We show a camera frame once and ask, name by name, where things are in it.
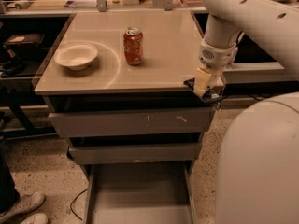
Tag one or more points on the grey drawer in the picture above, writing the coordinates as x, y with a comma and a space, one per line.
132, 122
135, 153

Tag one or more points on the dark trouser leg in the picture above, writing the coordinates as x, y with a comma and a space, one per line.
8, 193

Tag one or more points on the white shoe lower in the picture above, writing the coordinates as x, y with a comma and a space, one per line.
38, 218

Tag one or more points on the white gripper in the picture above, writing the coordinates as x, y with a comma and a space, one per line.
217, 56

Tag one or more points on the black item left shelf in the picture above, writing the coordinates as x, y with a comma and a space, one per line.
25, 53

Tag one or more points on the orange soda can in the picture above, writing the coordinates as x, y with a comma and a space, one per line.
133, 46

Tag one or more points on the top grey drawer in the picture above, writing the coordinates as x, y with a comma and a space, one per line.
132, 122

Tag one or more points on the open bottom drawer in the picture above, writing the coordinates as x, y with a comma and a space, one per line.
139, 193

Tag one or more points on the blue rxbar blueberry bar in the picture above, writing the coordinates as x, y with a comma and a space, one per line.
206, 95

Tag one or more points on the middle grey drawer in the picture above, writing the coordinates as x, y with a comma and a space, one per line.
135, 153

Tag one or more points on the grey drawer cabinet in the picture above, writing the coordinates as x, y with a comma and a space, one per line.
171, 44

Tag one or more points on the white paper bowl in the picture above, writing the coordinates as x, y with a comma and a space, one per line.
76, 56

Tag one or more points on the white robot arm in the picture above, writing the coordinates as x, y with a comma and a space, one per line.
258, 165

